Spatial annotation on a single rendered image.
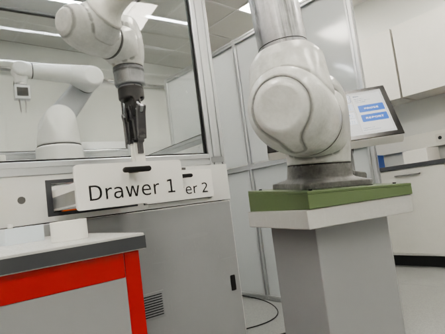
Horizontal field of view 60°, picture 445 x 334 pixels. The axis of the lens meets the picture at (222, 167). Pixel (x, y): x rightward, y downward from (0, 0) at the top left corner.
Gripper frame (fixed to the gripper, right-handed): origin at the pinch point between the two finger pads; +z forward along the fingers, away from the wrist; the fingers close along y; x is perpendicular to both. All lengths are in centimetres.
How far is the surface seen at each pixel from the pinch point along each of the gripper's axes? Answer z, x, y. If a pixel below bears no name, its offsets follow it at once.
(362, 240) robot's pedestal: 29, -28, -51
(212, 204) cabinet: 17.4, -39.4, 23.0
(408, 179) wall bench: 20, -282, 76
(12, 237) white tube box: 18.4, 34.5, -3.8
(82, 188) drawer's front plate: 9.1, 19.7, -10.6
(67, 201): 11.2, 19.5, 5.9
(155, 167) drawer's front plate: 5.1, 0.2, -10.7
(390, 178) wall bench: 17, -280, 92
